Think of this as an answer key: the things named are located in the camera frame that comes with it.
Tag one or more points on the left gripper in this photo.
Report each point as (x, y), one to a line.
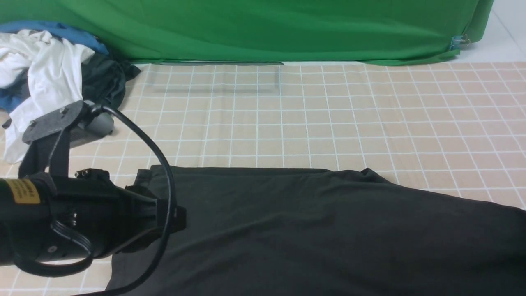
(111, 218)

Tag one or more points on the gray long-sleeve top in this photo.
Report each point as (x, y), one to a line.
(309, 232)

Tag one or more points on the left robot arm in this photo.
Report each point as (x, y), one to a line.
(24, 219)

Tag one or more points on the dark gray garment in pile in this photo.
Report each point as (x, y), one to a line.
(104, 79)

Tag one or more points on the white shirt in pile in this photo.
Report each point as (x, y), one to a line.
(53, 68)

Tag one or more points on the blue garment in pile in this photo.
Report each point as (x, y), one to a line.
(11, 97)

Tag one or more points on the green backdrop cloth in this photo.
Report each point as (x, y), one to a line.
(378, 32)

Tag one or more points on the blue binder clip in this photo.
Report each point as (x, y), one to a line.
(459, 41)

